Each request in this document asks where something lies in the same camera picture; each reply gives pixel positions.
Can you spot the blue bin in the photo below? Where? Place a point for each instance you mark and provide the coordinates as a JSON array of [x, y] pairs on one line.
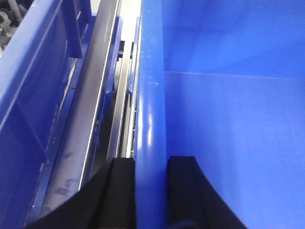
[[224, 81], [39, 71]]

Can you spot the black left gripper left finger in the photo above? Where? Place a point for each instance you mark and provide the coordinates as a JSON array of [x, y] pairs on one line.
[[107, 201]]

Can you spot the steel divider rail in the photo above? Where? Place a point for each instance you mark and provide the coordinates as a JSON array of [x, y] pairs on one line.
[[75, 159]]

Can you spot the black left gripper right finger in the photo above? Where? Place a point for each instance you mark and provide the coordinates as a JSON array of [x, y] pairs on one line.
[[193, 203]]

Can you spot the grey parts in bin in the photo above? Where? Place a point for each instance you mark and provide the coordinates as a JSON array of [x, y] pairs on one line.
[[12, 13]]

